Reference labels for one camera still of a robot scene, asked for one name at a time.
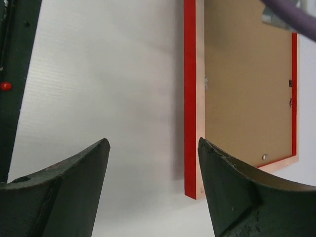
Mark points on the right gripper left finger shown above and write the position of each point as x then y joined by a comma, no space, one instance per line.
58,201

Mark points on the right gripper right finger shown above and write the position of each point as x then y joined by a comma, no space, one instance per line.
244,201

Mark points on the red picture frame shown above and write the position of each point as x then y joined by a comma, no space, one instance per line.
248,56

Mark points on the silver frame retaining clip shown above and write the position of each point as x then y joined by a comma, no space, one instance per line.
265,157

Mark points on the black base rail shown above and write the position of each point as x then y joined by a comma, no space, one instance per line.
18,25

